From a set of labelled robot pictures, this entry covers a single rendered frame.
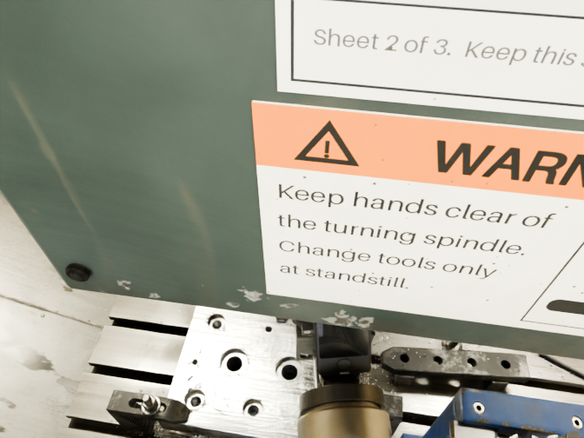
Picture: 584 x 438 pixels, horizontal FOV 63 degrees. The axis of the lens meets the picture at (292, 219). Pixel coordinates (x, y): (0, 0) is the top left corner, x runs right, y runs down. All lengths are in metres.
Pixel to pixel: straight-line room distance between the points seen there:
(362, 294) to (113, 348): 0.86
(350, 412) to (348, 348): 0.05
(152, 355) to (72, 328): 0.39
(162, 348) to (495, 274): 0.86
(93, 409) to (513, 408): 0.71
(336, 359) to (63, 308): 1.05
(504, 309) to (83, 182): 0.17
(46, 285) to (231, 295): 1.19
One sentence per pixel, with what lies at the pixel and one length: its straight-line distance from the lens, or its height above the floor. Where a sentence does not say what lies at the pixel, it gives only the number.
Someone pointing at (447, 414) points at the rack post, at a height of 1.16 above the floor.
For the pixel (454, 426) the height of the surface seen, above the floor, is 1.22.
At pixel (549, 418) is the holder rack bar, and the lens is 0.65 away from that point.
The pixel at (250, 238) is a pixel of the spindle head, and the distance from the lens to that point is 0.18.
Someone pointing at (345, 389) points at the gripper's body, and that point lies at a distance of 0.39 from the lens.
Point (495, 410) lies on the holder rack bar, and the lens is 0.63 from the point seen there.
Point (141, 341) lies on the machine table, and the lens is 1.02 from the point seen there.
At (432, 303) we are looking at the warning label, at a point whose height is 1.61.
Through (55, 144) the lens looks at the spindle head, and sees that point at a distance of 0.18.
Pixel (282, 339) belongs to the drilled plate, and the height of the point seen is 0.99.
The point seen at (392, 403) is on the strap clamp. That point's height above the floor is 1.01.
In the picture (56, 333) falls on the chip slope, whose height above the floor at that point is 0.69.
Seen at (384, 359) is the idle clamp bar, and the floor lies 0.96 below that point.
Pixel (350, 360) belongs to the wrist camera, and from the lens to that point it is 0.41.
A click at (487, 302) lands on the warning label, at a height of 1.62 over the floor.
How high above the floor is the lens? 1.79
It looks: 51 degrees down
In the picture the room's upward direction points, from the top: straight up
